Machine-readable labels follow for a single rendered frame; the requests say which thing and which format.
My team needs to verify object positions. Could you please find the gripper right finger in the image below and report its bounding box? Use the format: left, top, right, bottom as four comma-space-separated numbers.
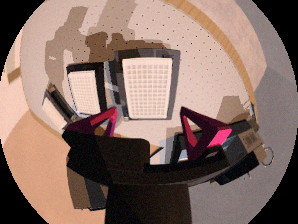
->
180, 106, 231, 161

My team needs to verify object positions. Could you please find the white well plate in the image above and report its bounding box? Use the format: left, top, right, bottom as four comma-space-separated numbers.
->
122, 58, 172, 118
68, 70, 100, 115
42, 97, 67, 130

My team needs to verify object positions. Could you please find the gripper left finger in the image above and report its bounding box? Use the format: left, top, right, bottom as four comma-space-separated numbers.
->
65, 106, 117, 137

